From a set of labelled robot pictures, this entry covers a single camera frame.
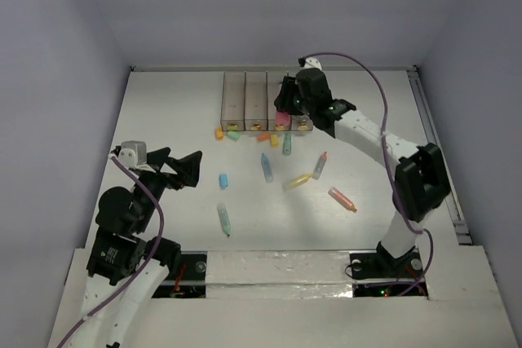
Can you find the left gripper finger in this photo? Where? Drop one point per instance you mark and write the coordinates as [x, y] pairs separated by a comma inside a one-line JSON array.
[[187, 170], [156, 159]]

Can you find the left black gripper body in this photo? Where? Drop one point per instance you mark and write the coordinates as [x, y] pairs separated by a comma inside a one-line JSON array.
[[164, 172]]

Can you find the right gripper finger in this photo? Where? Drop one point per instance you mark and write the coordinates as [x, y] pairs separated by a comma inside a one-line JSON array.
[[281, 101], [293, 100]]

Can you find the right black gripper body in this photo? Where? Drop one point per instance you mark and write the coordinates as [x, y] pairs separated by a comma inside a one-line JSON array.
[[307, 107]]

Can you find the green highlighter pen top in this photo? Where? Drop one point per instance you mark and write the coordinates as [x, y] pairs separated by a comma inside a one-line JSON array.
[[287, 144]]

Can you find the green highlighter pen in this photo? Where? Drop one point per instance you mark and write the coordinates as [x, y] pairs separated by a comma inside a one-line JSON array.
[[224, 219], [287, 144]]

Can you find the blue pen cap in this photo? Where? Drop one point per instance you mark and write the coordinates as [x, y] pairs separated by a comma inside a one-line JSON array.
[[223, 181]]

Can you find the blue highlighter pen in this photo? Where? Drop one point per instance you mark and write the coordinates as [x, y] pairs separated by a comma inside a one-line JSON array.
[[267, 169]]

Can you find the grey orange-tip highlighter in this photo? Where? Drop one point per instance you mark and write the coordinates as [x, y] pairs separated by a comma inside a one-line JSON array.
[[319, 166]]

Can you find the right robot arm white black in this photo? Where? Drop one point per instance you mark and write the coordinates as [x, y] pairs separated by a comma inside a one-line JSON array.
[[417, 173]]

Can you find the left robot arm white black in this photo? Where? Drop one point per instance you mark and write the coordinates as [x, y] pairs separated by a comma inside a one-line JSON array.
[[130, 256]]

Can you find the clear bin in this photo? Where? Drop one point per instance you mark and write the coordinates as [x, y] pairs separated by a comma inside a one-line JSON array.
[[302, 122], [256, 101], [233, 101], [273, 81]]

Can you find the orange-yellow pen cap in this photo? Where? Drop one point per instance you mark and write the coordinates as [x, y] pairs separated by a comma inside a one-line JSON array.
[[219, 134]]

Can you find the green highlighter pen bottom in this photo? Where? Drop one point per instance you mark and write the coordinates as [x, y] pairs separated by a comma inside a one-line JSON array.
[[224, 219]]

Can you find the green pen cap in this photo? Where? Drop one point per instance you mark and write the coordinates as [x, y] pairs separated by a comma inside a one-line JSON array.
[[233, 135]]

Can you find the yellow highlighter pen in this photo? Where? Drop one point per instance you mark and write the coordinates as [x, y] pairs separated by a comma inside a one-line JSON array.
[[296, 182]]

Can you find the orange highlighter pen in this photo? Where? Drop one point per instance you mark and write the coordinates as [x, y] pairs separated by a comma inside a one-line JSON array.
[[345, 202]]

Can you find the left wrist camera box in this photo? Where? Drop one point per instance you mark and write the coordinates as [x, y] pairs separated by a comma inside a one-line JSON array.
[[132, 154]]

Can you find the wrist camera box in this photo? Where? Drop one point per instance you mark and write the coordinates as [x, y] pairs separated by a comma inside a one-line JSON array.
[[132, 154], [309, 62]]

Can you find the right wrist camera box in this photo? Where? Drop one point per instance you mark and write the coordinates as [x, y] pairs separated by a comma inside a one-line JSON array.
[[309, 62]]

